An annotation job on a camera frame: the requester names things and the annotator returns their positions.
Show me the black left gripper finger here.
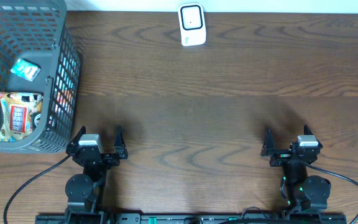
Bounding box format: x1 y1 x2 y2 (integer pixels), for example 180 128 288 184
70 126 86 146
114 125 128 159

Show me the yellow snack bag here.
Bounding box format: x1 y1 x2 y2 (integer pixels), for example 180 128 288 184
0 91 43 142

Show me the small teal tissue pack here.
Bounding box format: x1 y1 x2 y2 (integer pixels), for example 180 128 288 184
10 58 41 82

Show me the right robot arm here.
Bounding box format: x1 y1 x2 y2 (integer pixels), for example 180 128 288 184
260 125 331 213

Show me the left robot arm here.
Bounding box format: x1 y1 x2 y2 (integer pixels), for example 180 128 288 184
64 126 128 223

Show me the white barcode scanner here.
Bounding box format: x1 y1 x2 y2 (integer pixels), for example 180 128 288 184
178 2 206 47

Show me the dark grey plastic basket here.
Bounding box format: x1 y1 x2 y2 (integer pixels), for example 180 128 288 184
0 1 81 154

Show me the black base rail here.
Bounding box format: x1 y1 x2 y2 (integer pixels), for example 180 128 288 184
35 213 347 224

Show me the black left cable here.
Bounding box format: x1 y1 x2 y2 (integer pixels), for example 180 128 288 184
3 154 72 224

